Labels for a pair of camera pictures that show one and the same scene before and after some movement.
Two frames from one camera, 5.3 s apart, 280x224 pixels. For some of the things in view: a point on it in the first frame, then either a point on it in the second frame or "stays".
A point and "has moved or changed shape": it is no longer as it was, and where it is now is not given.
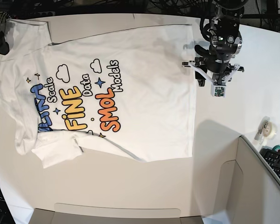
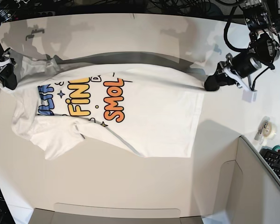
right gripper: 219,73 to 241,66
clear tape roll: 267,129 stays
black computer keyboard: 279,163 stays
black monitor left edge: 1,213 stays
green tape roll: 277,147 stays
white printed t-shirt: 129,90 has moved or changed shape
